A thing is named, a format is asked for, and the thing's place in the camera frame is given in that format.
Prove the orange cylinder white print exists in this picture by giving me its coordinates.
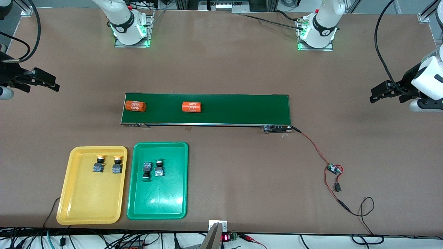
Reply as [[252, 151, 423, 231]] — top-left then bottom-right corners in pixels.
[[125, 100, 147, 113], [182, 101, 202, 113]]

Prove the yellow mushroom push button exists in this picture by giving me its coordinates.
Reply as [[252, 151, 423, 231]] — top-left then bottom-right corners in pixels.
[[111, 156, 124, 175], [92, 155, 106, 174]]

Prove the yellow plastic tray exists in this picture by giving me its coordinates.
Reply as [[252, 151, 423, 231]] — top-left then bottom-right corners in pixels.
[[56, 146, 128, 225]]

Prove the green belt conveyor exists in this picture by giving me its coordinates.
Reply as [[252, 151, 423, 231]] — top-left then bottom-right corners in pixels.
[[120, 93, 293, 134]]

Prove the green plastic tray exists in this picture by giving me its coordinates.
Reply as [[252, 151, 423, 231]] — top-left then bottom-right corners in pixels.
[[127, 142, 189, 220]]

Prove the white equipment box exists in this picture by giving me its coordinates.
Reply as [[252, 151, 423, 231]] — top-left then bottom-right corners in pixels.
[[199, 0, 250, 13]]

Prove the red clip lead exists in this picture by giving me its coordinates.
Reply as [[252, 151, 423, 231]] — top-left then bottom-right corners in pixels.
[[239, 233, 267, 249]]

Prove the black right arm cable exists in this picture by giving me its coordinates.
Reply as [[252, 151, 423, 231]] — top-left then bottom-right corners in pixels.
[[0, 0, 42, 63]]

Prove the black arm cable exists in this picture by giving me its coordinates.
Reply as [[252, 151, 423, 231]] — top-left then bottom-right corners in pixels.
[[0, 0, 42, 63], [374, 0, 416, 96]]

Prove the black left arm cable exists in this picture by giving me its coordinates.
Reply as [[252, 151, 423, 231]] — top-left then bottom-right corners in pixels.
[[374, 0, 416, 96]]

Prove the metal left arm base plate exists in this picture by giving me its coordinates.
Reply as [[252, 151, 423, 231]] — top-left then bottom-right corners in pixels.
[[298, 41, 334, 52]]

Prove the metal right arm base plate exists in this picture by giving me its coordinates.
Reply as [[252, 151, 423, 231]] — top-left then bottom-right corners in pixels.
[[115, 10, 154, 48]]

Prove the thin black looped cable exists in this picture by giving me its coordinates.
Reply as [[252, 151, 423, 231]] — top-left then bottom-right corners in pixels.
[[339, 196, 385, 245]]

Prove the black cable at table edge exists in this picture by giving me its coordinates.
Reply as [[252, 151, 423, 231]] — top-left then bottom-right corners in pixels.
[[43, 197, 71, 229]]

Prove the black cable on table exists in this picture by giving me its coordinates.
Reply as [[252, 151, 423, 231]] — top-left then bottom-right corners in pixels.
[[239, 10, 305, 27]]

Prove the grey camera mount bar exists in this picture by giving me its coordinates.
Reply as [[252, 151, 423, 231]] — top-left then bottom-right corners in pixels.
[[200, 223, 222, 249]]

